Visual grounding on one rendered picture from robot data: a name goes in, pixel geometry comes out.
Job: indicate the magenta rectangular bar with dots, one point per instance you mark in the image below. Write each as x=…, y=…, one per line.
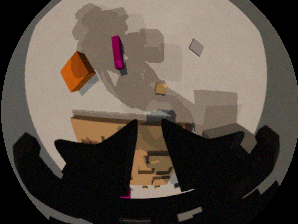
x=117, y=52

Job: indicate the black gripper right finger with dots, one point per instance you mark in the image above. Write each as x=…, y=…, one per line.
x=190, y=153

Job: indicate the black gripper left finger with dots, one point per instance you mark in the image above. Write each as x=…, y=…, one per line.
x=114, y=156

